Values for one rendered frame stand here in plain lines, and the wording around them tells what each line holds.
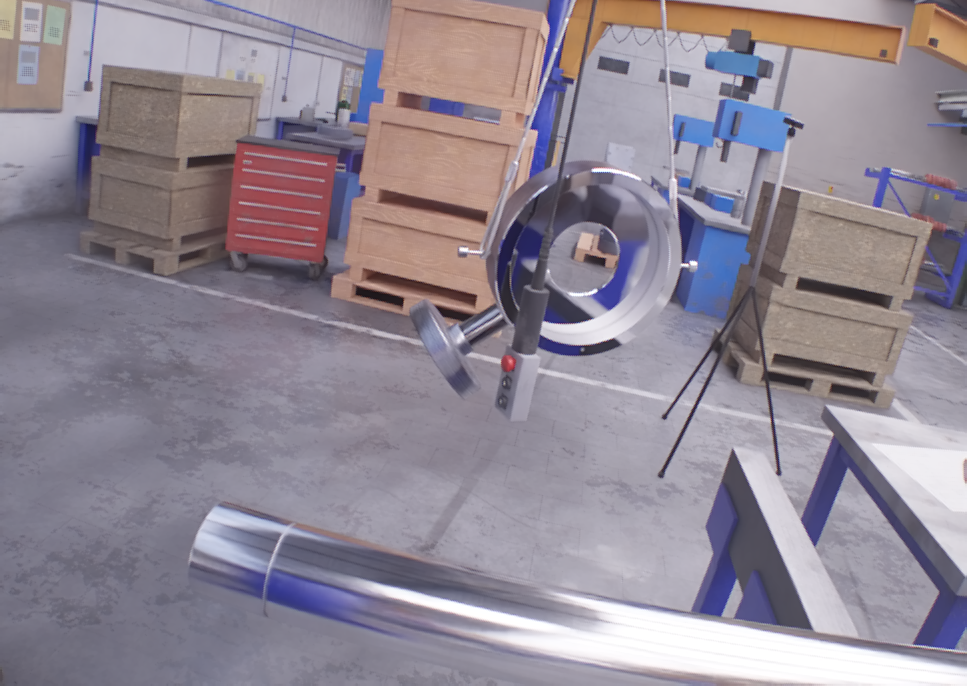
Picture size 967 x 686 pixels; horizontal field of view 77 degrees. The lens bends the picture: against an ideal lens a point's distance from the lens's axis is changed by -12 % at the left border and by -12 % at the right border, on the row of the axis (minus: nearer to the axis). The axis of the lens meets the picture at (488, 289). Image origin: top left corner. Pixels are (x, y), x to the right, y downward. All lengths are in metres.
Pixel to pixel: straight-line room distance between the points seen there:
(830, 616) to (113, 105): 4.92
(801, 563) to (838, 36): 5.92
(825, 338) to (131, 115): 4.99
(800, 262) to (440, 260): 2.40
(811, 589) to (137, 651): 1.58
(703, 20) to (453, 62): 3.33
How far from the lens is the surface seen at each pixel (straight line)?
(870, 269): 5.05
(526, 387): 1.21
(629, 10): 7.55
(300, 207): 4.93
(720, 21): 7.09
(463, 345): 1.26
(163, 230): 4.91
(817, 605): 1.07
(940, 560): 1.40
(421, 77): 4.54
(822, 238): 4.83
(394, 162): 4.56
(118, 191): 5.16
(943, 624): 1.44
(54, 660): 2.00
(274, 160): 4.89
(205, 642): 2.00
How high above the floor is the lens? 1.42
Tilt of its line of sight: 15 degrees down
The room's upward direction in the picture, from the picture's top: 11 degrees clockwise
